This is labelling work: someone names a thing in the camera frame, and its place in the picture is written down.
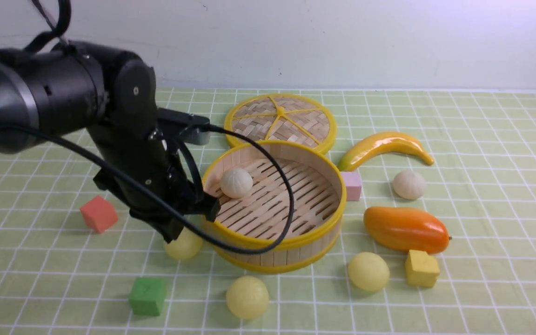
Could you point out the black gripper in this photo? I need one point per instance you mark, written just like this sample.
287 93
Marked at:
163 166

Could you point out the white steamed bun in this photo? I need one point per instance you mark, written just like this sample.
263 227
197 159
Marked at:
236 183

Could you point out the yellow bun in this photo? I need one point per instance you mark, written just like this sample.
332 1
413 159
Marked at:
247 297
368 272
186 246

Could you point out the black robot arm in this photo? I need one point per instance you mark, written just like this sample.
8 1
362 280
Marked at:
110 93

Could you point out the woven bamboo steamer lid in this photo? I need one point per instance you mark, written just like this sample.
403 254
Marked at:
285 117

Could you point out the bamboo steamer tray yellow rim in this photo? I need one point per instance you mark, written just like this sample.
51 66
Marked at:
257 220

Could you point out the red foam cube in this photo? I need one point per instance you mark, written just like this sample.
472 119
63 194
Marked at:
99 214

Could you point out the green foam cube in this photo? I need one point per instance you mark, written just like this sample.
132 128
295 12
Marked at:
147 296

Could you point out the pink foam cube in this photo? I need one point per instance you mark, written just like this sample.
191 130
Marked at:
353 184

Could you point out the yellow toy banana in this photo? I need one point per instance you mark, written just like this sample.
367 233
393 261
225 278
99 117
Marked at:
383 143

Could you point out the orange toy mango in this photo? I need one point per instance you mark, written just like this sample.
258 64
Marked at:
403 229

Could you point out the yellow foam cube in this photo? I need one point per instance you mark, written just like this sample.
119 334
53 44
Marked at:
421 269

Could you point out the green checkered tablecloth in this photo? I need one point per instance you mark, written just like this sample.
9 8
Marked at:
57 277

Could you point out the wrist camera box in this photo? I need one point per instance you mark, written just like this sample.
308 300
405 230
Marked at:
187 127

